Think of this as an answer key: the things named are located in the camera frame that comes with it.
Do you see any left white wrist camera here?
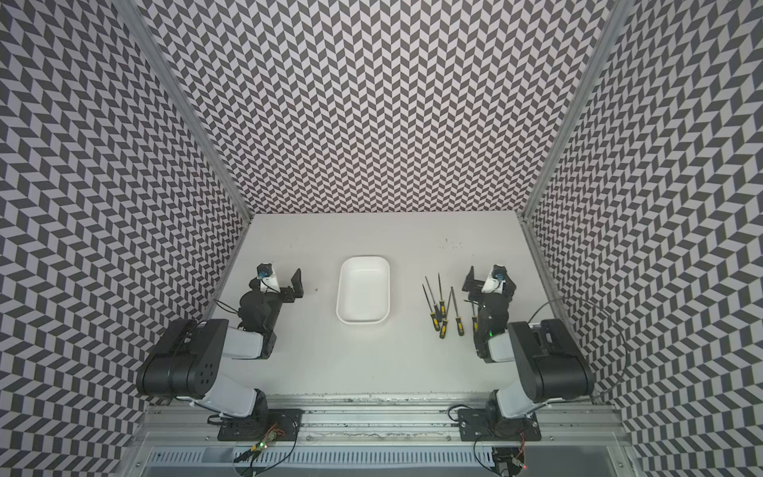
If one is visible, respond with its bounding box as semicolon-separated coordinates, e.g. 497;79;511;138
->
256;264;280;293

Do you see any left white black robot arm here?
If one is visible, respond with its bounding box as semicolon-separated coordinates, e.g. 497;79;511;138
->
135;264;304;423

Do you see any yellow black handled file three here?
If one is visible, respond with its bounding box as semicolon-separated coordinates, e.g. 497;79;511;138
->
437;273;448;339

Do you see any aluminium front rail frame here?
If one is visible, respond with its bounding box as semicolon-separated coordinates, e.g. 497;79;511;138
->
116;393;642;476

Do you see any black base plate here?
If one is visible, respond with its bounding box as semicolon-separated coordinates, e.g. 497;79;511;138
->
217;409;303;442
451;407;542;442

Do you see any right small circuit board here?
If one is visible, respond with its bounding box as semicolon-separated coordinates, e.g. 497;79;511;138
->
492;434;527;477

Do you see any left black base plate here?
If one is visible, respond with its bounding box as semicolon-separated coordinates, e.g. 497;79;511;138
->
217;409;303;442

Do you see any yellow black handled file two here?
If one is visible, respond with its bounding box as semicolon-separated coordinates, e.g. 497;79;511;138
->
424;277;441;320

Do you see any aluminium corner post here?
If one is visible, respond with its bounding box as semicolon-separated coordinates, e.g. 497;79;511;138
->
112;0;252;224
521;0;635;223

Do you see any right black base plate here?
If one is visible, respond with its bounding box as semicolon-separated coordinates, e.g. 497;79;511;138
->
451;407;542;442

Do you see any white plastic storage box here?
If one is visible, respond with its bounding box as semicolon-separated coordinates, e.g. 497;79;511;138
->
336;256;391;325

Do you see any right aluminium corner post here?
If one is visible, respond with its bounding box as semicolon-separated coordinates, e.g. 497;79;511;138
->
521;0;635;223

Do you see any yellow black handled file four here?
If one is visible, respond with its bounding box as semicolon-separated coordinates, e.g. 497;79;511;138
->
450;286;465;337

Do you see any left small circuit board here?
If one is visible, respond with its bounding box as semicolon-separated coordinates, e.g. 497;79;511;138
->
234;425;286;464

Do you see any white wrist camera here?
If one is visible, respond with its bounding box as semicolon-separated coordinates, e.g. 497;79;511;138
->
482;264;508;294
256;264;280;293

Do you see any yellow black handled file one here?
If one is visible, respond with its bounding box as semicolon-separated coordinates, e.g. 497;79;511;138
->
421;284;440;332

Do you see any small circuit board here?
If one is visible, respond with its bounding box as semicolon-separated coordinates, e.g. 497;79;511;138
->
234;425;286;464
492;434;527;477

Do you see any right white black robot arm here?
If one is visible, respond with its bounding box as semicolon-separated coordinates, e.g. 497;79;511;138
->
462;266;595;421

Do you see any yellow black handled file five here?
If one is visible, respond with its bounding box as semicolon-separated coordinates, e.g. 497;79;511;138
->
470;301;479;335

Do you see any left aluminium corner post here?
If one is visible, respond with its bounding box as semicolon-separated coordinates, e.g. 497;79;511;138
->
112;0;252;224

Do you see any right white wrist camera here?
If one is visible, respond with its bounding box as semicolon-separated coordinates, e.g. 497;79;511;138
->
482;264;508;294

